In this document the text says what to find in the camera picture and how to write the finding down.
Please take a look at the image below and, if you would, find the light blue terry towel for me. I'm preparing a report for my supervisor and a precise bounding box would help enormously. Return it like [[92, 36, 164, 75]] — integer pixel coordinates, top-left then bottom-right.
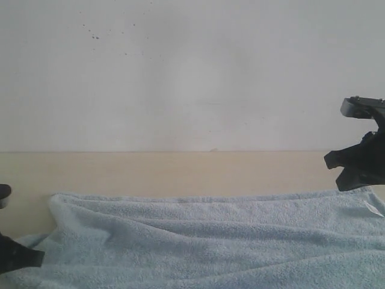
[[1, 188, 384, 288]]

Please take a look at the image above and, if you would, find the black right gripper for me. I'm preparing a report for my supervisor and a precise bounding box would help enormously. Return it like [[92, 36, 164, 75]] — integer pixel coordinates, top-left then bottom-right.
[[324, 132, 384, 191]]

